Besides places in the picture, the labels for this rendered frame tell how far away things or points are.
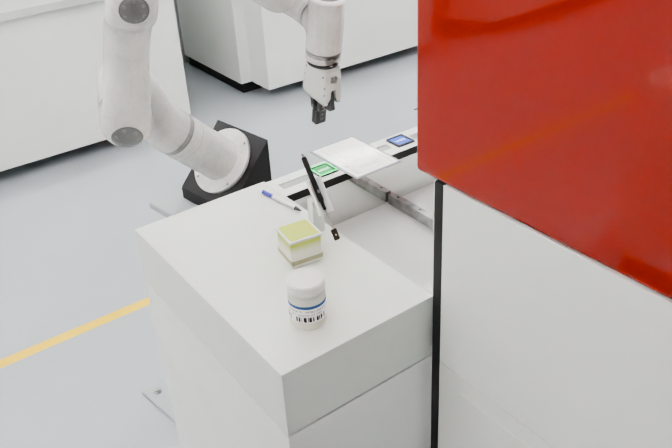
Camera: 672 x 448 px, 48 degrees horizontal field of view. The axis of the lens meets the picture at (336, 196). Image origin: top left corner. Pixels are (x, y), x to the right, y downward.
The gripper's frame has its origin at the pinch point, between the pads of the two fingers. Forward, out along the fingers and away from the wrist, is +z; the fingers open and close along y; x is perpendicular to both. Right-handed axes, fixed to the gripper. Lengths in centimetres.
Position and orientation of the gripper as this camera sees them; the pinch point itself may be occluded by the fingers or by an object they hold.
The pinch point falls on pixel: (318, 115)
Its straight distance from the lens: 189.8
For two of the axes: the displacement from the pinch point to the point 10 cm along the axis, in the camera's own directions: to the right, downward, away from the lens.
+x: -8.0, 3.3, -5.0
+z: -0.7, 7.8, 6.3
